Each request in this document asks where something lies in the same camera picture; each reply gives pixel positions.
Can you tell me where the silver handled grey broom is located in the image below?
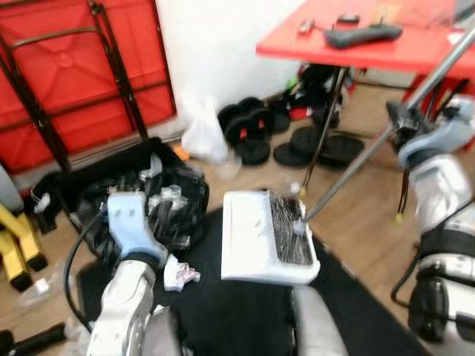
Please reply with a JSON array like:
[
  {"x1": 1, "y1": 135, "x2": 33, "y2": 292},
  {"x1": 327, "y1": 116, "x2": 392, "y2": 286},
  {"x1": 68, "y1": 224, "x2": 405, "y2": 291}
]
[{"x1": 269, "y1": 28, "x2": 475, "y2": 266}]

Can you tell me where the black floor rug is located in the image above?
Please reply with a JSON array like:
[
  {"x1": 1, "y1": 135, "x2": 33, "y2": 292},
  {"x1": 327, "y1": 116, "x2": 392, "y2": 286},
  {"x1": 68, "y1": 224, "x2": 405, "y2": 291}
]
[{"x1": 78, "y1": 208, "x2": 439, "y2": 356}]

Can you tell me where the crumpled white pink paper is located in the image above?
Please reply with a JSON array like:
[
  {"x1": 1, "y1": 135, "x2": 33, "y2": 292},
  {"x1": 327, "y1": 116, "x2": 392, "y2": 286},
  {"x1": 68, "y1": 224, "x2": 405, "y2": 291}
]
[{"x1": 163, "y1": 254, "x2": 201, "y2": 291}]

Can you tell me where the black weight plate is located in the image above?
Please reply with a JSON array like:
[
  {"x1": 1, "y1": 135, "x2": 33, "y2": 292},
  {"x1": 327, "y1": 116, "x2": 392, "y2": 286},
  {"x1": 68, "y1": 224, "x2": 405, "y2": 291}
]
[
  {"x1": 219, "y1": 100, "x2": 272, "y2": 149},
  {"x1": 273, "y1": 128, "x2": 321, "y2": 170},
  {"x1": 318, "y1": 133, "x2": 366, "y2": 168}
]

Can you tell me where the red table with black legs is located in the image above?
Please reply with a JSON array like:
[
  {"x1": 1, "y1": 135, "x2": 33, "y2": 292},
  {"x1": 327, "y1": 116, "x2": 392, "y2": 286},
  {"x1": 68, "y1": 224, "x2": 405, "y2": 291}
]
[{"x1": 256, "y1": 0, "x2": 475, "y2": 197}]

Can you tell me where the black plastic bin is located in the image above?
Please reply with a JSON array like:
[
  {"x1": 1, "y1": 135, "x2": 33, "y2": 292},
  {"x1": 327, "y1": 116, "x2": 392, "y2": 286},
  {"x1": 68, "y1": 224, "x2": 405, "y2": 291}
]
[{"x1": 56, "y1": 137, "x2": 209, "y2": 253}]

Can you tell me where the white plastic bag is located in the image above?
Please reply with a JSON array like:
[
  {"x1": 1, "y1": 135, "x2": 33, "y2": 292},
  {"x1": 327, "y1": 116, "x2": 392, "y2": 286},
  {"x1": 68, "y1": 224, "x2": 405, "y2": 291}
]
[{"x1": 180, "y1": 96, "x2": 229, "y2": 164}]

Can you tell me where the black controller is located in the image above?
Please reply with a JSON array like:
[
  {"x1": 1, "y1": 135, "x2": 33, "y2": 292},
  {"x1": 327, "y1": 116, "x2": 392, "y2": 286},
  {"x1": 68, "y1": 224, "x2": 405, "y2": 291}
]
[{"x1": 324, "y1": 22, "x2": 404, "y2": 50}]

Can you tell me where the grey left robot leg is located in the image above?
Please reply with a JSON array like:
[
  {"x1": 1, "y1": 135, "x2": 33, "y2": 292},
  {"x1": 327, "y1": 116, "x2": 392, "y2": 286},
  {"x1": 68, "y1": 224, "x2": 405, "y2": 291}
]
[{"x1": 148, "y1": 306, "x2": 186, "y2": 356}]

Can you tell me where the grey robot leg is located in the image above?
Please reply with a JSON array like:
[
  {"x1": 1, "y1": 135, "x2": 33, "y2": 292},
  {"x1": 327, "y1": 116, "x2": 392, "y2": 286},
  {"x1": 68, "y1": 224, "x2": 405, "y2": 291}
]
[
  {"x1": 148, "y1": 306, "x2": 186, "y2": 356},
  {"x1": 289, "y1": 286, "x2": 350, "y2": 356}
]

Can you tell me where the white plug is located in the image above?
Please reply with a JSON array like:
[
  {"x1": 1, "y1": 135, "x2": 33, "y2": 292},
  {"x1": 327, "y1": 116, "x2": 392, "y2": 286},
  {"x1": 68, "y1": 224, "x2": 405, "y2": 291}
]
[{"x1": 30, "y1": 193, "x2": 53, "y2": 216}]

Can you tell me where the clear plastic wrapper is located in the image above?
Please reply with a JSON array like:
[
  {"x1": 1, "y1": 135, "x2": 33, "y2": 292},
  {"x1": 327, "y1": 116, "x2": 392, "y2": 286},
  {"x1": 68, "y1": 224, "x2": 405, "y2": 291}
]
[{"x1": 15, "y1": 267, "x2": 64, "y2": 312}]

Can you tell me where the black foam bench roller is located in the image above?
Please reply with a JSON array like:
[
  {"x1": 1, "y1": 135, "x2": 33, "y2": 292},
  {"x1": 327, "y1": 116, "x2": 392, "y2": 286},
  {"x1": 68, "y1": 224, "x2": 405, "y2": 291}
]
[{"x1": 0, "y1": 323, "x2": 68, "y2": 356}]

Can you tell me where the grey right robot leg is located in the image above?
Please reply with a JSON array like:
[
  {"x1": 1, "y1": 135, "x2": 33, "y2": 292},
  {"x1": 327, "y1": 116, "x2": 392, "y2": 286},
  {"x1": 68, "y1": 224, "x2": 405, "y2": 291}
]
[{"x1": 289, "y1": 286, "x2": 350, "y2": 356}]

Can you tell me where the yellow steel exercise frame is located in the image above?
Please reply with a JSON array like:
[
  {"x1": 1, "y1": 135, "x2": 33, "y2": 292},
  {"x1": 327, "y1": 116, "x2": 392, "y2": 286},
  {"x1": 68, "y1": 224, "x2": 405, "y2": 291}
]
[{"x1": 0, "y1": 204, "x2": 49, "y2": 291}]

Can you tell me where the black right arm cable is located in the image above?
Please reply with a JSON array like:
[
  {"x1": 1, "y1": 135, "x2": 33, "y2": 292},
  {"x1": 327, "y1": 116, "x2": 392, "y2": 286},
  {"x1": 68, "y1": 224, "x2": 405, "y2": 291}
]
[{"x1": 391, "y1": 215, "x2": 475, "y2": 309}]

